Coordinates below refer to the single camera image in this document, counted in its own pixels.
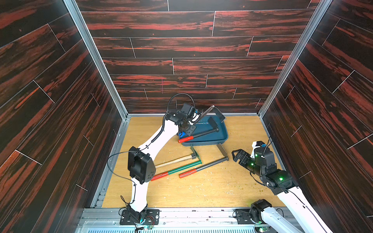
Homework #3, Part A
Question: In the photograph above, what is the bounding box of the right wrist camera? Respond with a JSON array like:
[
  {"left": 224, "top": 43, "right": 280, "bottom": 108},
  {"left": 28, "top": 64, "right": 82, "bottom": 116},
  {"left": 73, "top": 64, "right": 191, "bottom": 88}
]
[{"left": 252, "top": 141, "right": 267, "bottom": 149}]

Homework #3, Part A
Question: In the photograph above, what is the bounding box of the grey hoe red grip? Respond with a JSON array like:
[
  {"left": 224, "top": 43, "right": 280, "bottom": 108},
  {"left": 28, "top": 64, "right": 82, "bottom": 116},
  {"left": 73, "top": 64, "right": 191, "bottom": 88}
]
[
  {"left": 179, "top": 143, "right": 229, "bottom": 178},
  {"left": 178, "top": 117, "right": 219, "bottom": 143}
]

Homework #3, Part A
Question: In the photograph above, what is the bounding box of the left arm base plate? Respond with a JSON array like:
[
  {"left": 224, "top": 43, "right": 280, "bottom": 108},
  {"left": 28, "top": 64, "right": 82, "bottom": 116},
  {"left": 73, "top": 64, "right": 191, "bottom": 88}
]
[{"left": 119, "top": 209, "right": 160, "bottom": 226}]

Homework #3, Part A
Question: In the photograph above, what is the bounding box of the green handle red tip hoe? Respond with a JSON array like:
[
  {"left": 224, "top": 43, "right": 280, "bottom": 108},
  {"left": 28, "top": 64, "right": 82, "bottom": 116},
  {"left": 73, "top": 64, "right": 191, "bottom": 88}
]
[{"left": 151, "top": 160, "right": 202, "bottom": 181}]

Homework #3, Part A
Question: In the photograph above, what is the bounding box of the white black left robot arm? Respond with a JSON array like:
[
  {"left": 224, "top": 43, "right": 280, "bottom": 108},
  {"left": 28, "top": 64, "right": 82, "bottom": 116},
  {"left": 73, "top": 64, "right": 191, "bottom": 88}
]
[{"left": 127, "top": 103, "right": 200, "bottom": 221}]

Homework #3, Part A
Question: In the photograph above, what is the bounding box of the teal plastic storage box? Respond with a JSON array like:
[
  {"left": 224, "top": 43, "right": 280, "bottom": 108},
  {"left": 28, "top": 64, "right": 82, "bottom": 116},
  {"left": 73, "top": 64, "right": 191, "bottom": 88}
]
[{"left": 178, "top": 116, "right": 228, "bottom": 146}]

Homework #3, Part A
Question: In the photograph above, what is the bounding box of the wooden handle hammer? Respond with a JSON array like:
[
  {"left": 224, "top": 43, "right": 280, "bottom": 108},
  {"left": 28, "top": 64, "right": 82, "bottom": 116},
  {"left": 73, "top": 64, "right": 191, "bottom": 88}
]
[{"left": 155, "top": 146, "right": 199, "bottom": 169}]

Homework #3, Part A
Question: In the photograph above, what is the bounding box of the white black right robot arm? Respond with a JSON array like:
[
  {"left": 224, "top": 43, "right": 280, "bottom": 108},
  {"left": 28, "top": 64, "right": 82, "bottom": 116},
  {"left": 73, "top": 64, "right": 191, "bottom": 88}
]
[{"left": 232, "top": 141, "right": 331, "bottom": 233}]

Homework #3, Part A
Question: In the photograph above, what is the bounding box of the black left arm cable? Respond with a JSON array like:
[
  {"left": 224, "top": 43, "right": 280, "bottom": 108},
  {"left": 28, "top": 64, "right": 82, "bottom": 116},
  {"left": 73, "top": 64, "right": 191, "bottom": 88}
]
[{"left": 106, "top": 93, "right": 196, "bottom": 204}]

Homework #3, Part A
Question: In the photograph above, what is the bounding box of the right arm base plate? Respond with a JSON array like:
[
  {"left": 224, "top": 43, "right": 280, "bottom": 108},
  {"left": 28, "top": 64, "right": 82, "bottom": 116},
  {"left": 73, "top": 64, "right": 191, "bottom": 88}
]
[{"left": 232, "top": 208, "right": 266, "bottom": 225}]

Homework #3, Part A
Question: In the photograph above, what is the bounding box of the chrome hoe blue grip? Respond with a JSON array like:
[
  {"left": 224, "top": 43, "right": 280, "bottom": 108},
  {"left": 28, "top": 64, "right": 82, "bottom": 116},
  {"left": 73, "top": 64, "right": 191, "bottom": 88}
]
[{"left": 195, "top": 105, "right": 226, "bottom": 125}]

